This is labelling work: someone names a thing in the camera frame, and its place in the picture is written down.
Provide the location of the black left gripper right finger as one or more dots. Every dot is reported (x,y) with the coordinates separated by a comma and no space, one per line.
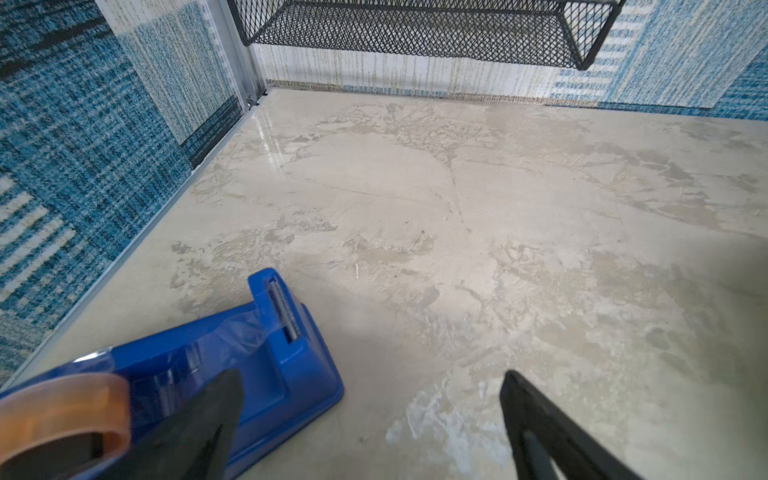
(545,441)

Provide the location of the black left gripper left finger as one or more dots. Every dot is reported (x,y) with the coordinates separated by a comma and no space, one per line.
(194,443)

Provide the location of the blue tape dispenser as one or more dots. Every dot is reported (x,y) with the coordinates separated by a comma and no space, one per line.
(76,420)

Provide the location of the black mesh shelf rack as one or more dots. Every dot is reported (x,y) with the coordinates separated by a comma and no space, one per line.
(565,34)

